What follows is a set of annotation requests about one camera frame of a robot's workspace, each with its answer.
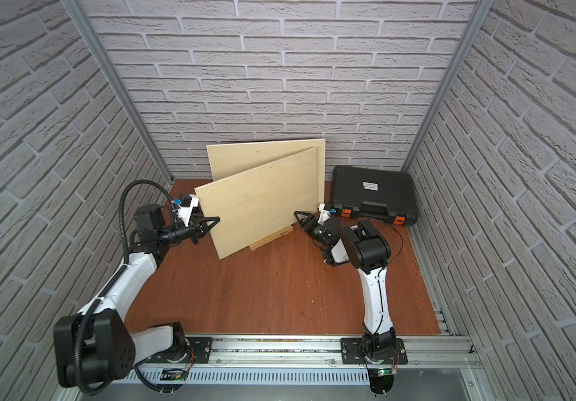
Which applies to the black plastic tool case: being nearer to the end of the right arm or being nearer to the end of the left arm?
the end of the right arm

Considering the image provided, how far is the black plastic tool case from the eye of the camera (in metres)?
1.02

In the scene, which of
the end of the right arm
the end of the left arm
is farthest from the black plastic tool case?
the end of the left arm
